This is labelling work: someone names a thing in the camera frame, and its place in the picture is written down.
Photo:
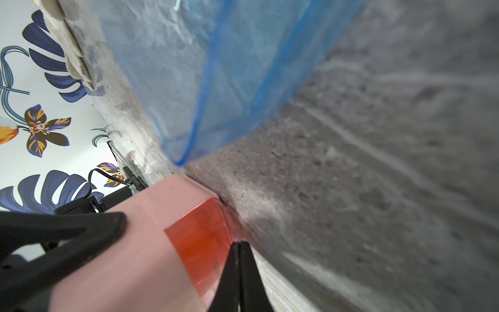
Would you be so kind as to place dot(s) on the blue transparent tray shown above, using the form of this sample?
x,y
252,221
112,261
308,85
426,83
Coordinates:
x,y
207,73

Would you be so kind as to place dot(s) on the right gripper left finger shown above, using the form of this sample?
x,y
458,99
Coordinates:
x,y
80,238

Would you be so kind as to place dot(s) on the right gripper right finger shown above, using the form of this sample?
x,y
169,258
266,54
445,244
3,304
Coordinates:
x,y
240,288

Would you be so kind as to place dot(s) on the white work glove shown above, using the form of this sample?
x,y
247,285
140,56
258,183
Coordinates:
x,y
57,26

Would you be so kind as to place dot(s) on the pink transparent tray front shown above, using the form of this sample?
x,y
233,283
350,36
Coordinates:
x,y
202,241

